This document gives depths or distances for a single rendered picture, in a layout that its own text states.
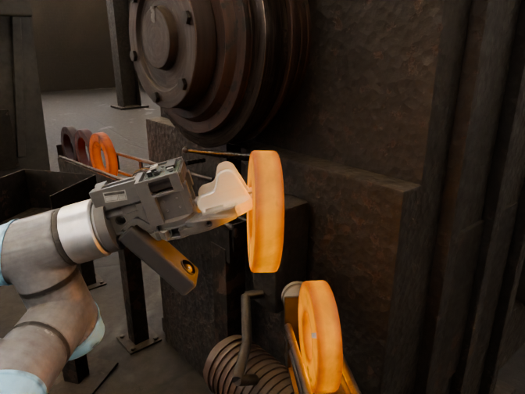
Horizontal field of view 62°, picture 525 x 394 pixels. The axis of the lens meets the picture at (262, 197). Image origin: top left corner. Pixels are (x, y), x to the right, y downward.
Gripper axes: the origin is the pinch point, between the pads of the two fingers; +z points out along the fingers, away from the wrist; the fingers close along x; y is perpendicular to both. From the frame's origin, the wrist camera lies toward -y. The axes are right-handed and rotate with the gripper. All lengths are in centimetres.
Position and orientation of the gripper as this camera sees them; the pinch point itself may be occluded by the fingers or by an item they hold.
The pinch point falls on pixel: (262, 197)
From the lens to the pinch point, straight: 56.0
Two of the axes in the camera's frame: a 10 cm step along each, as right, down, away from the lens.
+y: -2.6, -9.0, -3.5
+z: 9.6, -2.7, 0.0
